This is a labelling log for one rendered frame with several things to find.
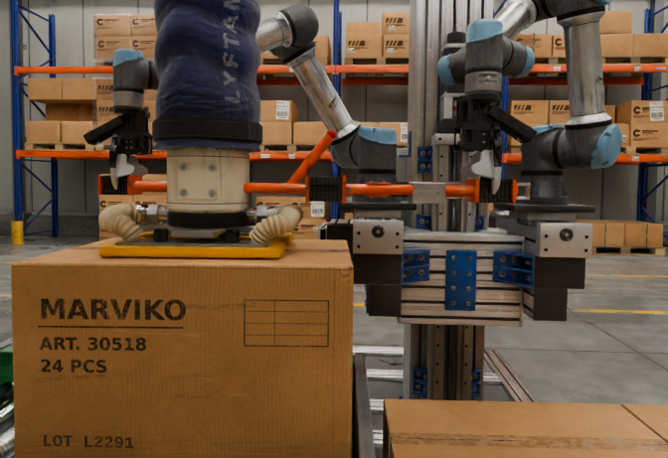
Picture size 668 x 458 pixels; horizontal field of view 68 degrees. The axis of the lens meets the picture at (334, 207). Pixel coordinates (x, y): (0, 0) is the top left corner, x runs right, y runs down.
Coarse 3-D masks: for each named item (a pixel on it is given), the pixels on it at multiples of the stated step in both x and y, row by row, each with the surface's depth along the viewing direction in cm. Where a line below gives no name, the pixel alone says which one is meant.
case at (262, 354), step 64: (64, 256) 93; (320, 256) 96; (64, 320) 86; (128, 320) 86; (192, 320) 86; (256, 320) 86; (320, 320) 86; (64, 384) 87; (128, 384) 87; (192, 384) 87; (256, 384) 87; (320, 384) 87; (64, 448) 87; (128, 448) 88; (192, 448) 88; (256, 448) 88; (320, 448) 88
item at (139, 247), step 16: (144, 240) 96; (160, 240) 95; (176, 240) 97; (192, 240) 97; (208, 240) 98; (224, 240) 98; (240, 240) 98; (272, 240) 99; (112, 256) 92; (128, 256) 92; (144, 256) 92; (160, 256) 92; (176, 256) 92; (192, 256) 92; (208, 256) 92; (224, 256) 92; (240, 256) 92; (256, 256) 91; (272, 256) 91
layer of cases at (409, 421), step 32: (384, 416) 123; (416, 416) 116; (448, 416) 117; (480, 416) 117; (512, 416) 117; (544, 416) 117; (576, 416) 117; (608, 416) 117; (640, 416) 118; (384, 448) 121; (416, 448) 102; (448, 448) 102; (480, 448) 103; (512, 448) 103; (544, 448) 103; (576, 448) 103; (608, 448) 103; (640, 448) 103
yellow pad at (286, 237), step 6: (144, 234) 111; (150, 234) 111; (168, 234) 112; (222, 234) 112; (240, 234) 112; (246, 234) 112; (276, 234) 112; (282, 234) 115; (288, 234) 115; (276, 240) 110; (282, 240) 110; (288, 240) 110
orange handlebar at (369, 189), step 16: (256, 192) 103; (272, 192) 103; (288, 192) 103; (304, 192) 103; (352, 192) 102; (368, 192) 102; (384, 192) 102; (400, 192) 102; (448, 192) 102; (464, 192) 102
